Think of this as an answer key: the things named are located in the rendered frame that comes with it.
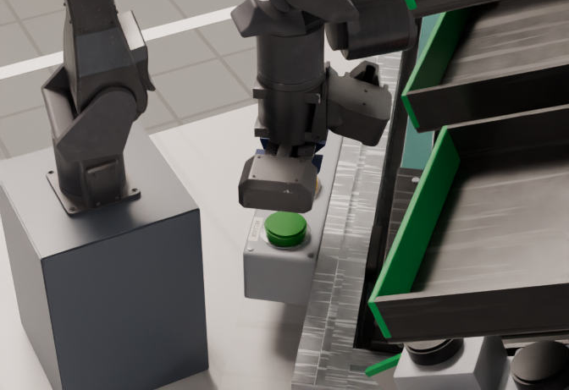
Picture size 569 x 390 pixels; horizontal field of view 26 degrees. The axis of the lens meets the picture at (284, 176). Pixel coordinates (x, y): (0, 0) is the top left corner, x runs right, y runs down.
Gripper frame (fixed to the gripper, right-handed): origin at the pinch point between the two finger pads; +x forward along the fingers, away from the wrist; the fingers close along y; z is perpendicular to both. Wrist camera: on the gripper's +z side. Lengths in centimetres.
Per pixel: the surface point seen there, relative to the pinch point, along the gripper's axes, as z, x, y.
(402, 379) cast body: 13, -23, -43
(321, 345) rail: 4.7, 6.6, -14.0
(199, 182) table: -13.3, 16.7, 17.8
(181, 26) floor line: -58, 103, 182
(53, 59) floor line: -87, 103, 162
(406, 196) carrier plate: 10.3, 5.8, 5.6
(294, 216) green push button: 0.1, 5.4, 0.7
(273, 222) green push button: -1.6, 5.4, -0.4
